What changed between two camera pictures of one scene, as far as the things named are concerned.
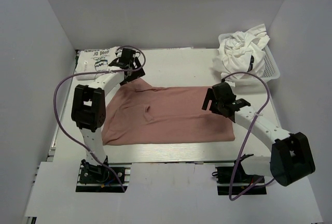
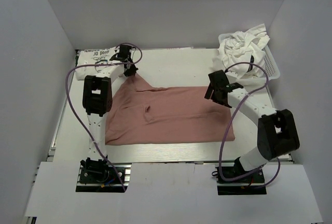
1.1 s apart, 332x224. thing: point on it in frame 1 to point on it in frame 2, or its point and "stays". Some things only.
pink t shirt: (138, 112) stays
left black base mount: (98, 179) stays
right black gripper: (213, 102) to (211, 93)
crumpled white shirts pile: (241, 52) stays
